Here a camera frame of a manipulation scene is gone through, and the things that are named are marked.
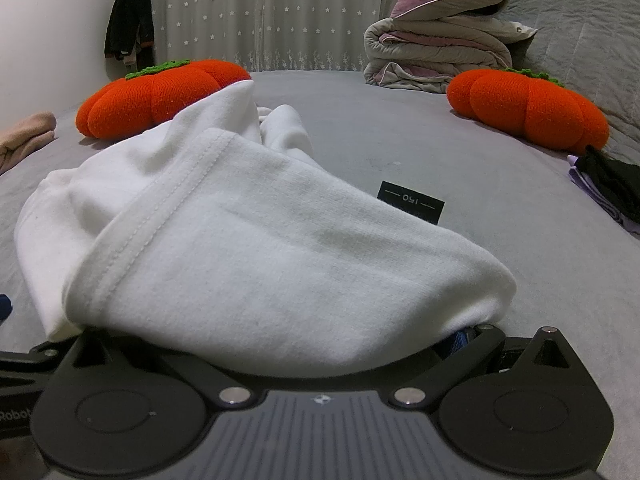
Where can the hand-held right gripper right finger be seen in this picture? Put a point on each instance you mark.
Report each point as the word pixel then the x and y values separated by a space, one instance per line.
pixel 457 341

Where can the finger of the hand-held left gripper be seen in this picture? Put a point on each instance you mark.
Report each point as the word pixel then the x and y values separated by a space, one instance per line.
pixel 25 362
pixel 4 307

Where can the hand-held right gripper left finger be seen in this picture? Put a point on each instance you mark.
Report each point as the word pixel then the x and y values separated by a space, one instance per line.
pixel 200 377

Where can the white long-sleeve shirt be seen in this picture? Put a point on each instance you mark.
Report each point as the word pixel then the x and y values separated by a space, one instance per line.
pixel 250 240

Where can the dark and purple clothes pile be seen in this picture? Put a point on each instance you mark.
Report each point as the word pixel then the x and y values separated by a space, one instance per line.
pixel 597 200

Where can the folded beige pink garment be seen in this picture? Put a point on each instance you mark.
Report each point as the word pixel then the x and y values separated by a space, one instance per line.
pixel 22 137

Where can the orange pumpkin cushion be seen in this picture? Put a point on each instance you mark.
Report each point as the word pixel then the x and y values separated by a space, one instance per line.
pixel 530 105
pixel 160 95

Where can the black hanging jacket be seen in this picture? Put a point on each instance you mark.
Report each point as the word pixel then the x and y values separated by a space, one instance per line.
pixel 127 15

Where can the grey quilted blanket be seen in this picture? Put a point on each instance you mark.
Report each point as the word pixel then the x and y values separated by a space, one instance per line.
pixel 585 20

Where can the grey star-print curtain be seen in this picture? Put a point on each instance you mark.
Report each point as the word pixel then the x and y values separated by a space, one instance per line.
pixel 280 15

